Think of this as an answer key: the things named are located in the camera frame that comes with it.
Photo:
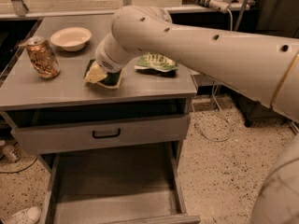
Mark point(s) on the small can on floor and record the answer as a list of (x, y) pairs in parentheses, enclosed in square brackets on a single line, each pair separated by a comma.
[(11, 153)]

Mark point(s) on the open grey middle drawer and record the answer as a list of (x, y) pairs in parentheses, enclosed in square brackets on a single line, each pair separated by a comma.
[(119, 185)]

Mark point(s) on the black drawer handle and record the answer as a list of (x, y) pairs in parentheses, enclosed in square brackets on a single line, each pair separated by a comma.
[(104, 134)]

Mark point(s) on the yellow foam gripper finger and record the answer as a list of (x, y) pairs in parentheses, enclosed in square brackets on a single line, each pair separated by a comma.
[(94, 73)]

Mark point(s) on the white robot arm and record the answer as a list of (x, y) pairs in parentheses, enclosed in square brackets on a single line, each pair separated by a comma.
[(261, 67)]

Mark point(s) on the gold soda can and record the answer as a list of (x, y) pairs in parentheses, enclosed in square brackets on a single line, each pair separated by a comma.
[(42, 57)]

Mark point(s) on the white shoe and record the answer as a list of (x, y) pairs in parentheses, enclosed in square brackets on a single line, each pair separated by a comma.
[(26, 216)]

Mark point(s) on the white power strip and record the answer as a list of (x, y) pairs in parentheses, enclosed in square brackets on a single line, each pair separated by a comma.
[(206, 0)]

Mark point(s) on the dark cabinet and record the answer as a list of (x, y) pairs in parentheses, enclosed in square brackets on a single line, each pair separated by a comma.
[(279, 18)]

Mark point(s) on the grey top drawer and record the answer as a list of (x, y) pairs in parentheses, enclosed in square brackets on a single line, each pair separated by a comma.
[(78, 136)]

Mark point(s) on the green chip bag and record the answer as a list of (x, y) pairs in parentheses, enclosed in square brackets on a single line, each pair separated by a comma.
[(157, 62)]

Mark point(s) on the white bowl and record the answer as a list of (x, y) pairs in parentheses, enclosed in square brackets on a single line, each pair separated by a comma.
[(71, 39)]

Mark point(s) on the grey drawer cabinet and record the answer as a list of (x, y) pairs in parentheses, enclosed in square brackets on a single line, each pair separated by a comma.
[(27, 100)]

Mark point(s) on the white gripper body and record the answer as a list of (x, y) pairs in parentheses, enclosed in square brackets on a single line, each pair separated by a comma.
[(104, 62)]

